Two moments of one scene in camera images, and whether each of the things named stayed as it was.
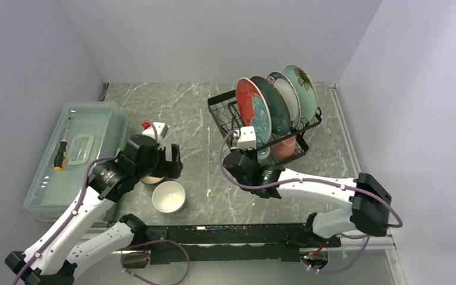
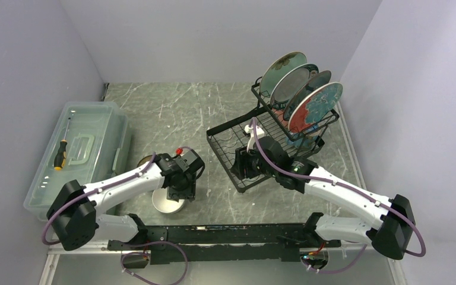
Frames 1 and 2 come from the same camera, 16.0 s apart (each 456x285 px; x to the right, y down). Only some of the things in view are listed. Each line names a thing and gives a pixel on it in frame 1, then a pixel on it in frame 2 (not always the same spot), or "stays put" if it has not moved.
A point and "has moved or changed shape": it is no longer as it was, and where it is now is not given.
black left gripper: [169, 168] -> [189, 193]
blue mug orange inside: [263, 153] has moved or changed shape
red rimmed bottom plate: [253, 109] -> [315, 107]
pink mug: [285, 148] -> [278, 114]
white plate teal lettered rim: [290, 92] -> [289, 84]
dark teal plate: [279, 112] -> [320, 79]
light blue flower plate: [306, 91] -> [279, 67]
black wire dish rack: [281, 149] has moved or changed shape
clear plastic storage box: [84, 132] stays put
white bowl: [168, 196] stays put
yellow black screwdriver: [60, 157] stays put
